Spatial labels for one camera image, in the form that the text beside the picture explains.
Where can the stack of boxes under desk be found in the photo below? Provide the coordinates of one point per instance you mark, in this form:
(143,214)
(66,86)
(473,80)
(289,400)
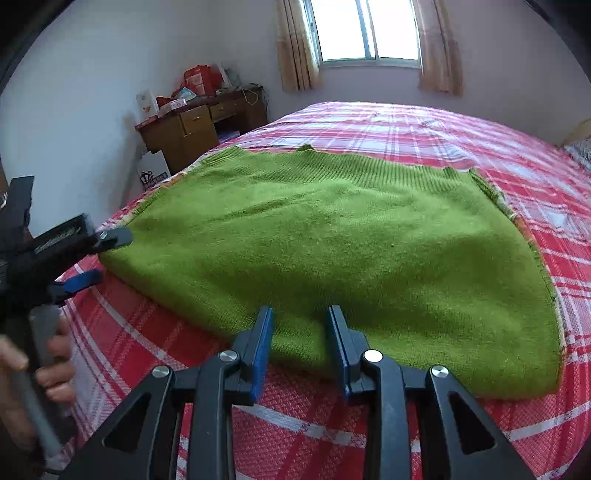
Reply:
(228,136)

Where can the white paper bag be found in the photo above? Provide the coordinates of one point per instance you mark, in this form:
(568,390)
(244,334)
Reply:
(154,170)

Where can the window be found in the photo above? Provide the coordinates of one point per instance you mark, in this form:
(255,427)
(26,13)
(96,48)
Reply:
(369,32)

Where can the red gift box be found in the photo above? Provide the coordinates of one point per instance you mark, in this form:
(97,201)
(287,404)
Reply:
(201,81)

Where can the beige patterned curtain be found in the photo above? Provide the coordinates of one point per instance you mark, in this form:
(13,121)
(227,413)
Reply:
(295,50)
(438,50)

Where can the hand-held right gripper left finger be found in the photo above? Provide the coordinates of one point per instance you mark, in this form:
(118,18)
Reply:
(262,355)

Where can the person's left hand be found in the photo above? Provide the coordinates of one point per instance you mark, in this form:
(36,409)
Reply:
(60,376)

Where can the white box with red print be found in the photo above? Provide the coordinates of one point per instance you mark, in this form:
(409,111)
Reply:
(147,106)

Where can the brown wooden desk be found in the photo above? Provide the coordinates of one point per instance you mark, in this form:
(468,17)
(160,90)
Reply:
(194,129)

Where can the light wooden headboard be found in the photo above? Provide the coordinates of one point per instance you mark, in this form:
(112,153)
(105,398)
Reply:
(577,131)

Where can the green striped knit sweater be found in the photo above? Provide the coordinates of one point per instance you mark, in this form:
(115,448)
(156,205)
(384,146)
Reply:
(332,249)

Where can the striped pillow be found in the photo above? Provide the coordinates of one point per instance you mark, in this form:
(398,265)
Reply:
(581,154)

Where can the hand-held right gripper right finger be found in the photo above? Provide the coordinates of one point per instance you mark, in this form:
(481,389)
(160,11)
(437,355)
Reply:
(339,350)

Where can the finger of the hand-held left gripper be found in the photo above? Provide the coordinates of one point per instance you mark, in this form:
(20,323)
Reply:
(117,237)
(83,280)

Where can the bed with red plaid sheet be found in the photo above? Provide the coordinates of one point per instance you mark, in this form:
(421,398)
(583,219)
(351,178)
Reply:
(415,134)

